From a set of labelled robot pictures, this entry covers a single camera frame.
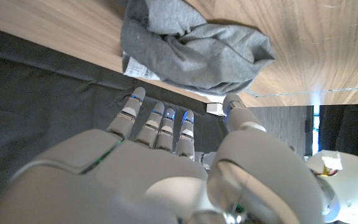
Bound black backdrop curtain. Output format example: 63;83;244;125
0;23;358;203

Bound gray shorts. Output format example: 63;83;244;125
119;0;276;97

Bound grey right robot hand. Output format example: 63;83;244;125
0;86;326;224

